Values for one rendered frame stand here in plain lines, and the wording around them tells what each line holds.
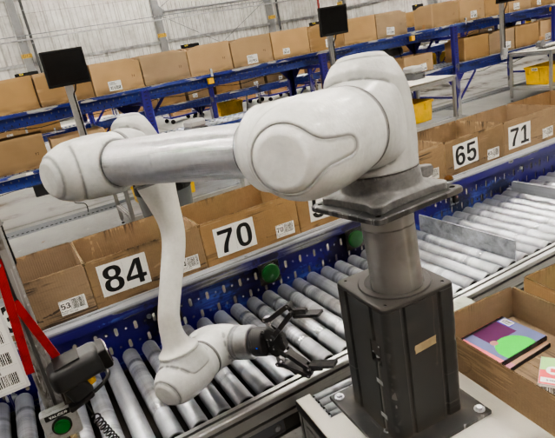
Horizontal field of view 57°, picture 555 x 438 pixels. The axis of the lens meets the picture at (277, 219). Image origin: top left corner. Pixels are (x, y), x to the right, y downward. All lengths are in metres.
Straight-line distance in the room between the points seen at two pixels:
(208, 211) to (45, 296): 0.73
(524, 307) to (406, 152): 0.73
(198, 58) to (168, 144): 5.60
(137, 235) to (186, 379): 0.88
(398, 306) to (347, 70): 0.45
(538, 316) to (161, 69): 5.48
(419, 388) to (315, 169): 0.59
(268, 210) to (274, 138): 1.16
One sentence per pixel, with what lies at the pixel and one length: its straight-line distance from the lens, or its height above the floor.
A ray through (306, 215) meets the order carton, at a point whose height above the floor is 0.95.
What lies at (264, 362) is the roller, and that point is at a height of 0.74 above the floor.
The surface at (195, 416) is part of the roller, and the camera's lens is 1.38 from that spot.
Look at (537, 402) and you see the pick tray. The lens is 1.22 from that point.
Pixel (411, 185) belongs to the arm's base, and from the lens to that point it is 0.97.
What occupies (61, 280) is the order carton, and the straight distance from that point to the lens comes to 1.71.
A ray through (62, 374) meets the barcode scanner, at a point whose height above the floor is 1.07.
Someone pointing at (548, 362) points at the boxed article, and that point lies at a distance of 1.35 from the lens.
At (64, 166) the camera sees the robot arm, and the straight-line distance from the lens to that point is 1.16.
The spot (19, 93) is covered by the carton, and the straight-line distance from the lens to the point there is 6.15.
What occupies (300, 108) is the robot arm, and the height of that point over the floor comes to 1.49.
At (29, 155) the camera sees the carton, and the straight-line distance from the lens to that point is 5.92.
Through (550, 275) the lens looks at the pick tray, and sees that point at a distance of 1.68.
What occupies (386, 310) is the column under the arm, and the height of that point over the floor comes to 1.07.
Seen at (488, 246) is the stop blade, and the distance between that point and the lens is 2.01.
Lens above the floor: 1.59
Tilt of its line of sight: 19 degrees down
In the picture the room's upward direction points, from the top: 11 degrees counter-clockwise
